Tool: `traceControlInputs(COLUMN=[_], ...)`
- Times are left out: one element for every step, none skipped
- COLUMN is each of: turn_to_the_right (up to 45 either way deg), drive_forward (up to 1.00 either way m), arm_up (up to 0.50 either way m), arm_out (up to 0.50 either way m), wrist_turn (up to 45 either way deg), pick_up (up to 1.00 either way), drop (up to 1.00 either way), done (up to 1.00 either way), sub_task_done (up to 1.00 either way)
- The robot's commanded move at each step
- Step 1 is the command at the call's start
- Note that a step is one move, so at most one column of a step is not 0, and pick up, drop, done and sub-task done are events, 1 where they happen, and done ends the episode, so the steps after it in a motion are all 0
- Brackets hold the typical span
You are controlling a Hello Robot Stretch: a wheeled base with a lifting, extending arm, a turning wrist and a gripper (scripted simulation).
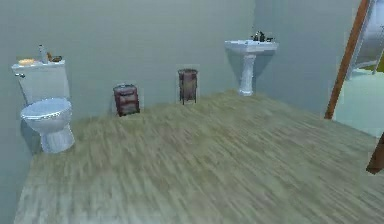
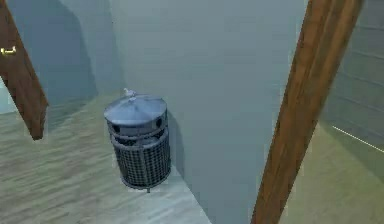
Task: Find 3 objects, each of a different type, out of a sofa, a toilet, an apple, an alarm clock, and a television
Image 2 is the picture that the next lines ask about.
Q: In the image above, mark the grey mesh waste bin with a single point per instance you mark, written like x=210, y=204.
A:
x=141, y=150

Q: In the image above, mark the brown wooden room door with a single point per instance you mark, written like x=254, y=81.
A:
x=20, y=80

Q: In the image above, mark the brown wooden door frame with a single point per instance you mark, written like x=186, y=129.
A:
x=300, y=113

